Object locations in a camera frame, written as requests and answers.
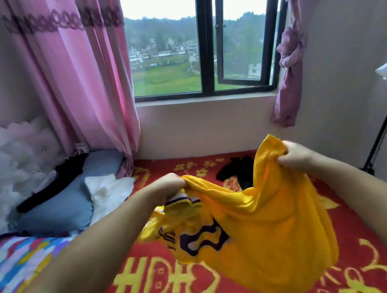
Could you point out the person's right hand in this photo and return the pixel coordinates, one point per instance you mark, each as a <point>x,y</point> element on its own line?
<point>299,157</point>

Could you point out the person's left hand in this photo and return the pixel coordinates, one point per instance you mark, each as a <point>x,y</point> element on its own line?
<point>167,188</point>

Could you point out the yellow basketball jersey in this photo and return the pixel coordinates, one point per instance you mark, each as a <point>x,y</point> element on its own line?
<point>273,233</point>

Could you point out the person's left forearm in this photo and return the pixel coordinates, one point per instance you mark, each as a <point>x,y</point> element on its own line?
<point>75,269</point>

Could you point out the person's right forearm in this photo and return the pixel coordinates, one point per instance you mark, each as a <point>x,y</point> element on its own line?
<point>374,207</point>

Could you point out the white t-shirt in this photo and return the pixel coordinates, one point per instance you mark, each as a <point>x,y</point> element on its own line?
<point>108,192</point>

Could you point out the plain black garment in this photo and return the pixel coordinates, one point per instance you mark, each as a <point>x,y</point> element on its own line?
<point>238,169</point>

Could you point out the black floor lamp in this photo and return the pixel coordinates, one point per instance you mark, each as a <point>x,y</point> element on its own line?
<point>386,123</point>

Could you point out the narrow pink curtain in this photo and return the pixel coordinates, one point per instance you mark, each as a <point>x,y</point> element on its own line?
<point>295,56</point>

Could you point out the red and yellow blanket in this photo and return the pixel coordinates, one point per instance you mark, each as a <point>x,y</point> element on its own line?
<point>147,289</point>

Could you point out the pale blue pillow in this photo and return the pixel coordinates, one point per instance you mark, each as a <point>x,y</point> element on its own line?
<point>61,208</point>

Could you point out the black garment on pillow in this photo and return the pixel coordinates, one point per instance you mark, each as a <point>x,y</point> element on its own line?
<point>51,183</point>

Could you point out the dark framed window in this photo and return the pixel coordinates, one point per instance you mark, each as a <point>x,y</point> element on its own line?
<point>162,51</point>

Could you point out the wide pink curtain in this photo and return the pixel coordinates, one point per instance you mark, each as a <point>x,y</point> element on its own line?
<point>80,67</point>

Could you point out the blue patterned pillow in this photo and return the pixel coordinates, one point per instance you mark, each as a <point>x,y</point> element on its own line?
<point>16,266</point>

